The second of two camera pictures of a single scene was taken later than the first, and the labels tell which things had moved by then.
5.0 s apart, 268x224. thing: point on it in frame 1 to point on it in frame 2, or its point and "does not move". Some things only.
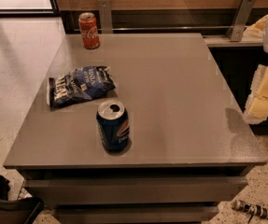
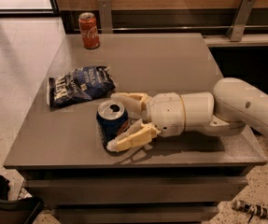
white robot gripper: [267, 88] to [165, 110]
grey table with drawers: [190, 144] does not move
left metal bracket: [105, 17] does not move
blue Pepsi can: [113, 120] does not move
